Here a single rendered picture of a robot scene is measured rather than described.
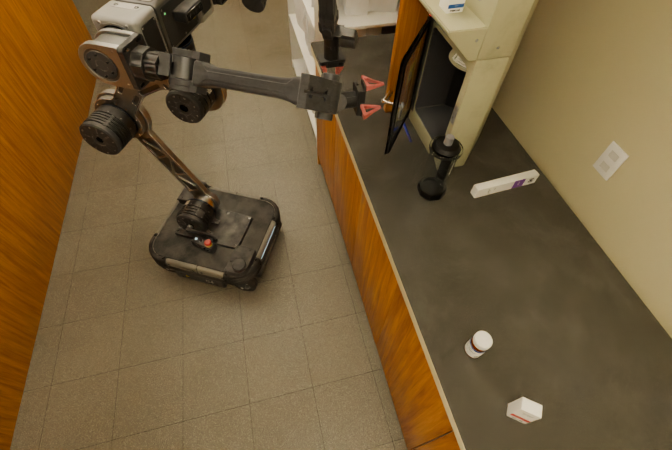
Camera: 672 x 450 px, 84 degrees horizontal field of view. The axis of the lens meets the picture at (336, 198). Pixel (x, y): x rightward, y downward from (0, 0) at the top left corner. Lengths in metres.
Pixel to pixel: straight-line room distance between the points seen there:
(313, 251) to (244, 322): 0.57
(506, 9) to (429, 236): 0.70
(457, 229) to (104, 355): 1.83
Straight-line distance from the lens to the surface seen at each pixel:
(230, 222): 2.18
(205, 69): 1.02
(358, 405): 2.04
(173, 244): 2.22
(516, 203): 1.52
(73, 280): 2.65
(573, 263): 1.46
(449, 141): 1.24
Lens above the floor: 2.01
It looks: 52 degrees down
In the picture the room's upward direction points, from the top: 2 degrees clockwise
